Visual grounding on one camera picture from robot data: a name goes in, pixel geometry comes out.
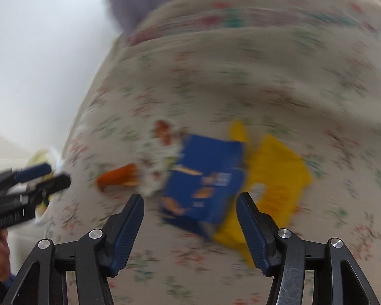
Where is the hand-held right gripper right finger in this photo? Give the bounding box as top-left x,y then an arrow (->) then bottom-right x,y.
236,192 -> 380,305

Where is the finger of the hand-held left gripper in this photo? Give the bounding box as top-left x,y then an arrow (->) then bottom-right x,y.
14,163 -> 53,182
35,173 -> 72,199

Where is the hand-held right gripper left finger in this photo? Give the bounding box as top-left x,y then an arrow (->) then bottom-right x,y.
2,193 -> 145,305

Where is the white smiley face bin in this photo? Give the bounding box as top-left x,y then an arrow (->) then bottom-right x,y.
28,147 -> 65,227

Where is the blue snack packet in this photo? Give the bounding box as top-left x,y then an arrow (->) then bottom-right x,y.
160,134 -> 246,234

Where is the person's left hand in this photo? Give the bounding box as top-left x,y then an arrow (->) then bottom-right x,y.
0,228 -> 12,283

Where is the orange wrapper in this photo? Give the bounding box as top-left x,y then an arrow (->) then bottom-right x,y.
96,164 -> 139,192

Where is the yellow packet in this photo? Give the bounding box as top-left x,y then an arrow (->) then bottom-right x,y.
214,121 -> 314,269

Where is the crumpled white tissue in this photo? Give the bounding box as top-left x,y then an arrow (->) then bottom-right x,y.
136,133 -> 186,198

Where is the purple blanket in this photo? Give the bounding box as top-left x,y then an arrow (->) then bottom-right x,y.
105,0 -> 381,34

